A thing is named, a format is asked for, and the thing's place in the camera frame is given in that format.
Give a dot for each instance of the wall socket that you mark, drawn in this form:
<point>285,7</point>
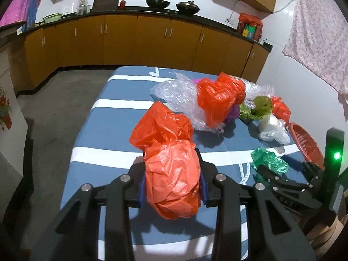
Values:
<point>229,20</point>

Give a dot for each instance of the red bottle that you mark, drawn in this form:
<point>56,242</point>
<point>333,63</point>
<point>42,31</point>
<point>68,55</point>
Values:
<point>123,4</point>

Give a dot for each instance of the large orange plastic bag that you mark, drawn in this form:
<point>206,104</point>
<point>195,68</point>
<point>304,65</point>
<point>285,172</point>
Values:
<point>168,168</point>

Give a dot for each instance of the wooden lower kitchen cabinets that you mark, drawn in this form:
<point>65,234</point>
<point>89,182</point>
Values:
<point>119,40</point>

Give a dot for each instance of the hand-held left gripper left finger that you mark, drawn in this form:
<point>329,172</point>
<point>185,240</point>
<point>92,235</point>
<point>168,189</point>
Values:
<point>141,195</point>

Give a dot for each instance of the red bag with boxes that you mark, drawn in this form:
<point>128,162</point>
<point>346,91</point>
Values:
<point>250,25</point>

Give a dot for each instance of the clear plastic jug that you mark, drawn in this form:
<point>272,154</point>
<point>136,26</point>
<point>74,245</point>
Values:
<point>81,6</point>

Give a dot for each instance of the black kitchen countertop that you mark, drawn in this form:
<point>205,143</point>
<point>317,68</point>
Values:
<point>152,13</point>

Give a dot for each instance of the clear plastic bag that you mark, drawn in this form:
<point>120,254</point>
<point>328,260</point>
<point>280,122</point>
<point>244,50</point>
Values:
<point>176,95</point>

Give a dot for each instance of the white plastic bag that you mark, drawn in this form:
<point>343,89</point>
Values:
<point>272,130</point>

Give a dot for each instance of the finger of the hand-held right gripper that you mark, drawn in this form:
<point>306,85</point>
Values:
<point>274,182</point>
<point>312,172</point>

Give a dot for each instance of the olive green plastic bag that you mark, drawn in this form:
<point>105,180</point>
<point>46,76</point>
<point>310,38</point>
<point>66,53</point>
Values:
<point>261,106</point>

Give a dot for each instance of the black wok with lid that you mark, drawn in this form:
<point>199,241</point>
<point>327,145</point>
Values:
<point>187,6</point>

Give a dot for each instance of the blue striped tablecloth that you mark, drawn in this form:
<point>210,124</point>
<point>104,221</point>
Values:
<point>114,130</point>

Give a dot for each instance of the brown cutting board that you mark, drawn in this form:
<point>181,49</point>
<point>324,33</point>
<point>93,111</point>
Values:
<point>106,2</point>

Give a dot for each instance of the red plastic basket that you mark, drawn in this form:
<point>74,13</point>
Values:
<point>304,144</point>

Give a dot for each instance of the magenta and blue cloth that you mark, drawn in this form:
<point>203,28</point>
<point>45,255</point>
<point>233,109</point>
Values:
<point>19,2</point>

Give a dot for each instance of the small orange plastic bag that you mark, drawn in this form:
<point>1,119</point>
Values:
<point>281,110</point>

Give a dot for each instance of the wooden chair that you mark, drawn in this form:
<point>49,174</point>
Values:
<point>326,233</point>

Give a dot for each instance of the wall switch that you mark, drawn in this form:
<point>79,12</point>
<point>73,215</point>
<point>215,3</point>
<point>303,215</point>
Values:
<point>66,10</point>

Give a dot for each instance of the pink floral hanging cloth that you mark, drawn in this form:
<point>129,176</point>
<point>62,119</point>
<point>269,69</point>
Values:
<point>318,38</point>

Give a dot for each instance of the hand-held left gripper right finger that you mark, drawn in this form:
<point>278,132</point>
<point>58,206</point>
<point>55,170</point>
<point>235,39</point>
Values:
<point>204,193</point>

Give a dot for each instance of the white cabinet with flower sticker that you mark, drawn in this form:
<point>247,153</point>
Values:
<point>11,146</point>

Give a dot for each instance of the purple plastic bag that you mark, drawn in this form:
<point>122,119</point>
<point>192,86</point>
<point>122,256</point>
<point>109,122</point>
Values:
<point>233,112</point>

